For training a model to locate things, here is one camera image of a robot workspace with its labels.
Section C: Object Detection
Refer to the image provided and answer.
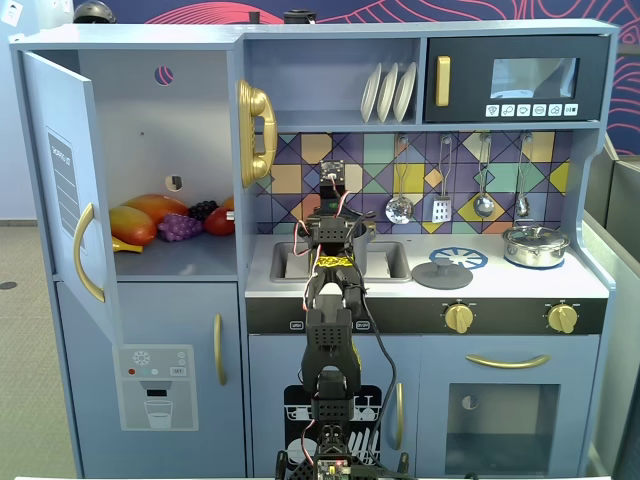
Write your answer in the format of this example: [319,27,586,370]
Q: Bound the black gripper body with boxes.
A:
[319,179,350,218]

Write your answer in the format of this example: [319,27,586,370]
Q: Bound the blue toy kitchen cabinet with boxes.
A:
[8,18,621,479]

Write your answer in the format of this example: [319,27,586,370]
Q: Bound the gray plastic pot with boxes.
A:
[299,218,377,278]

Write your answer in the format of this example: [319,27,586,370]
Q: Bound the metal skimmer spoon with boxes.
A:
[384,135,416,225]

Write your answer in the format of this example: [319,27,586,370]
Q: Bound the gray sink basin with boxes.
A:
[269,240,412,285]

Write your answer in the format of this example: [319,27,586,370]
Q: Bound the white toy plate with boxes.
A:
[392,61,418,124]
[376,62,400,125]
[360,62,384,125]

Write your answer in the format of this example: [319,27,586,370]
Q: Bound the gold toy telephone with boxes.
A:
[236,79,279,189]

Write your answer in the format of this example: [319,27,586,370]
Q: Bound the red toy apple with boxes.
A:
[203,207,236,237]

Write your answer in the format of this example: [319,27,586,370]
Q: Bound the metal slotted spatula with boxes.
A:
[431,134,454,224]

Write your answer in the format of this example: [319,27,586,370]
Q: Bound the black toy grapes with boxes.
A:
[187,200,220,223]

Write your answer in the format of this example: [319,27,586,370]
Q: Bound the gray pot lid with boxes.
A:
[410,249,474,290]

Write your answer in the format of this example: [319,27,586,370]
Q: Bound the purple toy grapes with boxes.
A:
[158,213,205,244]

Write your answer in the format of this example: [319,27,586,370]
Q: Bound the metal ladle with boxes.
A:
[472,133,496,219]

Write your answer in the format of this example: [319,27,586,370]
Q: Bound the orange red toy mango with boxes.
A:
[122,193,190,226]

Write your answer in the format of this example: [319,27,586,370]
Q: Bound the black microwave door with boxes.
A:
[423,35,612,125]

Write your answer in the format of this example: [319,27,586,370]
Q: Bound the gold stove knob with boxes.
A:
[443,303,476,335]
[546,303,580,335]

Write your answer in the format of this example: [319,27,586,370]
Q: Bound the blue dishwasher door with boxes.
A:
[248,334,421,479]

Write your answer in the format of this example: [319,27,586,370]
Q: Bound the small metal spoon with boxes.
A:
[514,133,534,218]

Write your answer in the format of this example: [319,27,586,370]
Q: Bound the yellow orange toy fruit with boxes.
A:
[108,205,159,246]

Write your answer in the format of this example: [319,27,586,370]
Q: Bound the blue freezer door with dispenser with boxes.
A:
[55,280,247,479]

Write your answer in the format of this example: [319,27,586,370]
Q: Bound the yellow toy banana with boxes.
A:
[110,235,144,254]

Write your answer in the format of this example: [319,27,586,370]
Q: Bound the steel pot with lid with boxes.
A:
[501,224,571,269]

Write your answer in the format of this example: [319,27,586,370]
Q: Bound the blue oven door with window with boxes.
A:
[418,335,601,476]

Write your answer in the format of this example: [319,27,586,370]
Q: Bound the blue fridge door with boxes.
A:
[19,49,124,347]

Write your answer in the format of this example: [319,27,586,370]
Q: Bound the gray partition panel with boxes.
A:
[582,134,640,480]

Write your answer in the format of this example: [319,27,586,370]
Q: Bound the dark helmet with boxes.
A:
[72,0,117,25]

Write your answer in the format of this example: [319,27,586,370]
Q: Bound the small gripper camera board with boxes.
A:
[319,159,346,182]

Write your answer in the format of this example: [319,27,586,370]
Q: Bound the gold microwave handle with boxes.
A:
[434,55,452,108]

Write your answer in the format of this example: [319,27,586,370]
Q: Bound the blue stove burner ring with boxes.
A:
[428,245,489,271]

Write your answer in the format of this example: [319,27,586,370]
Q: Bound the short gold door handle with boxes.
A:
[213,313,228,387]

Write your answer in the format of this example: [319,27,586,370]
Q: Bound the black cable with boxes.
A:
[349,212,416,479]

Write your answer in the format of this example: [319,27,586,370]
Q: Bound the gold dishwasher door handle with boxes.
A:
[394,382,405,451]

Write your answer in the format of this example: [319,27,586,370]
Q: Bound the gold oven handle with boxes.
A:
[464,353,552,370]

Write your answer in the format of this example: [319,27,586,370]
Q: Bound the long curved gold door handle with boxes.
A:
[73,202,107,304]

